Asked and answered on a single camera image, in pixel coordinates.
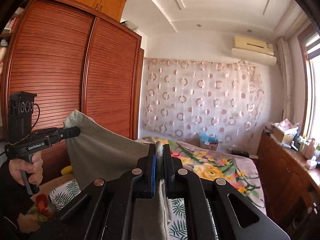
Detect grey-green pants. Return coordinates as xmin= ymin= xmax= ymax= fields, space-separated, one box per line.
xmin=64 ymin=110 xmax=172 ymax=239

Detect person's left hand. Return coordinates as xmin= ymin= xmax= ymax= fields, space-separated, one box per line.
xmin=9 ymin=151 xmax=43 ymax=185

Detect pink floral blanket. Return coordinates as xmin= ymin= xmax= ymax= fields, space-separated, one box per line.
xmin=137 ymin=137 xmax=266 ymax=213

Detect blue tissue box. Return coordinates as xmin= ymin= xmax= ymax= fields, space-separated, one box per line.
xmin=199 ymin=131 xmax=219 ymax=151

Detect leaf print bed sheet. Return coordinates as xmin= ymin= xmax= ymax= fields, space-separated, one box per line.
xmin=47 ymin=178 xmax=218 ymax=240

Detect pink circle pattern curtain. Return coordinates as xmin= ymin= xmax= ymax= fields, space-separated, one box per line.
xmin=143 ymin=58 xmax=264 ymax=147

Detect wooden louvered wardrobe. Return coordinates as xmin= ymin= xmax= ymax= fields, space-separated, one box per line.
xmin=0 ymin=0 xmax=145 ymax=178

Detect cardboard box on sideboard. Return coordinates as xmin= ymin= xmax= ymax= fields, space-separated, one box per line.
xmin=271 ymin=124 xmax=298 ymax=145

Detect long wooden sideboard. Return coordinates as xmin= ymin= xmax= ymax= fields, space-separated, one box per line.
xmin=257 ymin=132 xmax=319 ymax=239

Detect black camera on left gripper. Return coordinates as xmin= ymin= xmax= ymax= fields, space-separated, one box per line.
xmin=8 ymin=92 xmax=37 ymax=145

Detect wall air conditioner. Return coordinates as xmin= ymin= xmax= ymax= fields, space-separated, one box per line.
xmin=232 ymin=35 xmax=277 ymax=66

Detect window with wooden frame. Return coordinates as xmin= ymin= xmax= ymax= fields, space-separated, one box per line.
xmin=298 ymin=23 xmax=318 ymax=139

